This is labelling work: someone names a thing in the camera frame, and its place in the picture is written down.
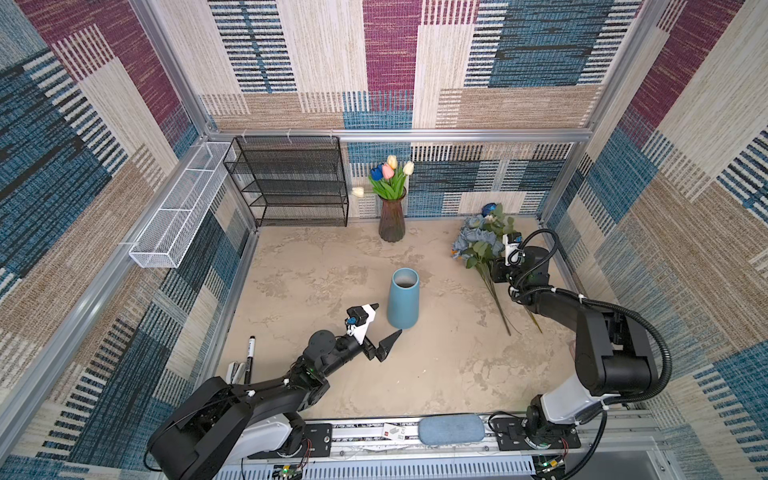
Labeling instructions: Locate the teal ceramic vase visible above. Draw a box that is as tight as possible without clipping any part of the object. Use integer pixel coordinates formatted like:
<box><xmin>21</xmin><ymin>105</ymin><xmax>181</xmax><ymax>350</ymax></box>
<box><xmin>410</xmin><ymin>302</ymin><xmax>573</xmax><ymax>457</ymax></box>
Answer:
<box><xmin>387</xmin><ymin>268</ymin><xmax>420</xmax><ymax>329</ymax></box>

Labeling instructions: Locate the blue hydrangea bunch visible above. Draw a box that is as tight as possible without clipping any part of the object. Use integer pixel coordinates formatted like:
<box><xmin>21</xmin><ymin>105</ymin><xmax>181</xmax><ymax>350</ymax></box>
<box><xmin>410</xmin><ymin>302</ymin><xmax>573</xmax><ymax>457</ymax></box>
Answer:
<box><xmin>452</xmin><ymin>203</ymin><xmax>533</xmax><ymax>335</ymax></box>

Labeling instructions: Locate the red glass vase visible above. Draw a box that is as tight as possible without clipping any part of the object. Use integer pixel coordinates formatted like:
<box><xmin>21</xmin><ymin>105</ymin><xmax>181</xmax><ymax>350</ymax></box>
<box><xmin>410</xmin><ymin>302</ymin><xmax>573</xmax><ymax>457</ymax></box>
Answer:
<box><xmin>378</xmin><ymin>191</ymin><xmax>407</xmax><ymax>243</ymax></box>

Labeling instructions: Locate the pink tulip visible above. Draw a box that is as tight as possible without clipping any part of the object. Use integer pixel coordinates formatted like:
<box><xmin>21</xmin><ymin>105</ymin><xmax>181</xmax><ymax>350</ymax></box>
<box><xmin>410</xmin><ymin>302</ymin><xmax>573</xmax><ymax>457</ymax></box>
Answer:
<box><xmin>381</xmin><ymin>163</ymin><xmax>396</xmax><ymax>200</ymax></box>

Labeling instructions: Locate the blue tulip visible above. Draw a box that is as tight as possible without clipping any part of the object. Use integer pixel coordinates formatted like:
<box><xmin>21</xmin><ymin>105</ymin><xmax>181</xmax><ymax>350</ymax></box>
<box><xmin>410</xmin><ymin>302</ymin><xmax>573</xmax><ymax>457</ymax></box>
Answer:
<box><xmin>369</xmin><ymin>165</ymin><xmax>391</xmax><ymax>200</ymax></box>

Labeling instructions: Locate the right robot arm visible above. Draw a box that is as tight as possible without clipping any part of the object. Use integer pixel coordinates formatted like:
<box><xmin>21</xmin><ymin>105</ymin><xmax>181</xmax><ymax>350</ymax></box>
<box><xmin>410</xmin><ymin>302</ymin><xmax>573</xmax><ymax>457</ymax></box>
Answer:
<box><xmin>492</xmin><ymin>234</ymin><xmax>673</xmax><ymax>449</ymax></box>

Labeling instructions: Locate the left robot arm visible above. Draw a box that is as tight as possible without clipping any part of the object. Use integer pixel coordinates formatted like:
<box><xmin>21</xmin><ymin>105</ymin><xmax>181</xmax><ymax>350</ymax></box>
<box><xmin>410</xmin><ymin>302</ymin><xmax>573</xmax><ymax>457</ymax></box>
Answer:
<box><xmin>144</xmin><ymin>304</ymin><xmax>401</xmax><ymax>479</ymax></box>

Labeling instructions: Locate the white label tag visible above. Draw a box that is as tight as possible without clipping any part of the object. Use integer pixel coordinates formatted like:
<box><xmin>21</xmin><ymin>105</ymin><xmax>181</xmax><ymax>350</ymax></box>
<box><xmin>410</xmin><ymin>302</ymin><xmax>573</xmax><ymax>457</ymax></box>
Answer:
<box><xmin>382</xmin><ymin>423</ymin><xmax>407</xmax><ymax>442</ymax></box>

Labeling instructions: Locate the blue-grey sponge pad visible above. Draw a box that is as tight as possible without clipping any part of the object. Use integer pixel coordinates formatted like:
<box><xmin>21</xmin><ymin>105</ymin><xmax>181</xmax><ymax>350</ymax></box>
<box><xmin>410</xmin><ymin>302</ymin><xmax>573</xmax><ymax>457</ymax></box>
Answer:
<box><xmin>418</xmin><ymin>414</ymin><xmax>485</xmax><ymax>446</ymax></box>

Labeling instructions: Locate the black marker pen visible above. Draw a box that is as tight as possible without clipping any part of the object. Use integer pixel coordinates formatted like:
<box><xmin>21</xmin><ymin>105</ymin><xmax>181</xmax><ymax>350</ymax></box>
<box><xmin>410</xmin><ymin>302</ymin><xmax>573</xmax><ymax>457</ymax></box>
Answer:
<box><xmin>243</xmin><ymin>336</ymin><xmax>256</xmax><ymax>384</ymax></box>

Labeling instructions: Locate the white stapler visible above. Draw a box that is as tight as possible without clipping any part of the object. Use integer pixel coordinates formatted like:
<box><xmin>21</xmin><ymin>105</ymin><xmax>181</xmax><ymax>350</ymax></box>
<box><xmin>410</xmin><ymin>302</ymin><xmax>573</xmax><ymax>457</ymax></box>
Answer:
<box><xmin>225</xmin><ymin>362</ymin><xmax>245</xmax><ymax>384</ymax></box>

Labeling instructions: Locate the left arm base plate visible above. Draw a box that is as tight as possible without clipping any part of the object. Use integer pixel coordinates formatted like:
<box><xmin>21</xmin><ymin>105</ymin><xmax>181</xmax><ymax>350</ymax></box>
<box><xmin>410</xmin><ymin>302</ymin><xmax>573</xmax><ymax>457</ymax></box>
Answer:
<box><xmin>248</xmin><ymin>423</ymin><xmax>333</xmax><ymax>460</ymax></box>

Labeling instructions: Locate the black wire shelf rack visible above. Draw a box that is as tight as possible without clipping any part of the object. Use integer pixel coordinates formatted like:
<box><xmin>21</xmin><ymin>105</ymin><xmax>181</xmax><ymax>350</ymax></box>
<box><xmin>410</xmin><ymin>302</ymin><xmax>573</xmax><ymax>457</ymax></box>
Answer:
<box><xmin>224</xmin><ymin>136</ymin><xmax>349</xmax><ymax>227</ymax></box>

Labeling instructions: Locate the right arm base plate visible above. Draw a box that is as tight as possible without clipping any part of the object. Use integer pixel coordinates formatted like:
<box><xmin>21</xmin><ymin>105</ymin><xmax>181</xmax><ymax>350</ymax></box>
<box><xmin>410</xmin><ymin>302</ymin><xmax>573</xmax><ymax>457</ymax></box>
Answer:
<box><xmin>488</xmin><ymin>416</ymin><xmax>582</xmax><ymax>451</ymax></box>

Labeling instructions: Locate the white wire mesh basket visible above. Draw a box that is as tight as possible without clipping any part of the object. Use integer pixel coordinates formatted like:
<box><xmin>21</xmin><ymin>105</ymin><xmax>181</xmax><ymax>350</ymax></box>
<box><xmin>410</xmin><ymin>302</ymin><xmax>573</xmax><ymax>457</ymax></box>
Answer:
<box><xmin>129</xmin><ymin>142</ymin><xmax>229</xmax><ymax>269</ymax></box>

